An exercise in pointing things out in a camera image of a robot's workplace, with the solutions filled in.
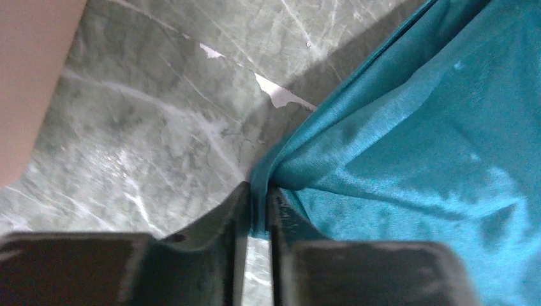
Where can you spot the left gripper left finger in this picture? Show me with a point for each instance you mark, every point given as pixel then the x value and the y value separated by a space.
pixel 202 264

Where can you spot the pink plastic toolbox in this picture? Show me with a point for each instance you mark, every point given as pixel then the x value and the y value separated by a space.
pixel 35 39

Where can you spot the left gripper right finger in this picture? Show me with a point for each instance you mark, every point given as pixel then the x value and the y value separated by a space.
pixel 309 268

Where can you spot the teal cloth napkin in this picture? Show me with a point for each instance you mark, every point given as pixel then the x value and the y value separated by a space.
pixel 435 137

